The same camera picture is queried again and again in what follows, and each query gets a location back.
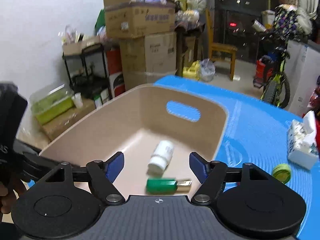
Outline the clear plastic bag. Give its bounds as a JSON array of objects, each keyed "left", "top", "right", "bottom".
[{"left": 200, "top": 59, "right": 215, "bottom": 82}]

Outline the top open cardboard box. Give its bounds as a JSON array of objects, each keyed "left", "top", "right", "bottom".
[{"left": 103, "top": 0, "right": 175, "bottom": 39}]

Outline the green black bicycle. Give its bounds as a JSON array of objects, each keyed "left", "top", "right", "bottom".
[{"left": 252, "top": 3, "right": 313, "bottom": 108}]

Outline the black metal shelf rack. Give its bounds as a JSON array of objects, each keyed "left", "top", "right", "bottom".
[{"left": 62, "top": 43, "right": 112, "bottom": 100}]

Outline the green tape roll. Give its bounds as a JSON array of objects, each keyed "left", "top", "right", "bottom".
[{"left": 272, "top": 164, "right": 291, "bottom": 184}]

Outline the green glass bottle gold cap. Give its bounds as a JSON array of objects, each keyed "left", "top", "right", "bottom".
[{"left": 146, "top": 178, "right": 192, "bottom": 194}]

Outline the red bucket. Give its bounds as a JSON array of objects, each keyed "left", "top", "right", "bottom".
[{"left": 253, "top": 55, "right": 273, "bottom": 87}]

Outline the white paper cup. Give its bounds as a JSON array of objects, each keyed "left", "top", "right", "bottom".
[{"left": 72, "top": 93, "right": 84, "bottom": 109}]

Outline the white freezer appliance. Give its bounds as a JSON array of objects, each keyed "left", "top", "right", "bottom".
[{"left": 285, "top": 40, "right": 319, "bottom": 116}]

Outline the white tissue box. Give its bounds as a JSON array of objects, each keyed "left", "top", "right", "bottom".
[{"left": 287, "top": 111, "right": 319, "bottom": 170}]

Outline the brown cardboard box on floor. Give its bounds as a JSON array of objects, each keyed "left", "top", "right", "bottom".
[{"left": 41, "top": 99, "right": 95, "bottom": 141}]

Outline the white pill bottle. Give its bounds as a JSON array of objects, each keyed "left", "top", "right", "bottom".
[{"left": 148, "top": 140, "right": 175, "bottom": 176}]

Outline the beige plastic storage bin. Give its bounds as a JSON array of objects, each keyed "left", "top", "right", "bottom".
[{"left": 41, "top": 85, "right": 228, "bottom": 197}]

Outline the wooden chair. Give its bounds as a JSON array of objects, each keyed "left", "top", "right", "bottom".
[{"left": 205, "top": 9, "right": 238, "bottom": 81}]

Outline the red white appliance box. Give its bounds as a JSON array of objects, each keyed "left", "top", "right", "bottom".
[{"left": 106, "top": 47, "right": 126, "bottom": 98}]

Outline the large stacked cardboard box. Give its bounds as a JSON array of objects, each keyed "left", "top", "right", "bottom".
[{"left": 119, "top": 32, "right": 176, "bottom": 90}]

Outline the dark gloved operator hand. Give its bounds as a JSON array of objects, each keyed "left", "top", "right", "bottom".
[{"left": 1, "top": 176, "right": 27, "bottom": 214}]

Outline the blue silicone baking mat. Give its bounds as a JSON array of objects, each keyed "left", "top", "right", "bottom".
[{"left": 26, "top": 74, "right": 320, "bottom": 240}]

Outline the cardboard tray on shelf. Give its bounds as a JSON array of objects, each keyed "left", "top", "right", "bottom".
[{"left": 62, "top": 36, "right": 100, "bottom": 56}]

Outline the yellow oil jug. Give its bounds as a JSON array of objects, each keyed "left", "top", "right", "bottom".
[{"left": 182, "top": 61, "right": 201, "bottom": 81}]

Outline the green dish rack clear lid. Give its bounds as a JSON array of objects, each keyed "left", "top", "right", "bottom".
[{"left": 29, "top": 83, "right": 74, "bottom": 125}]

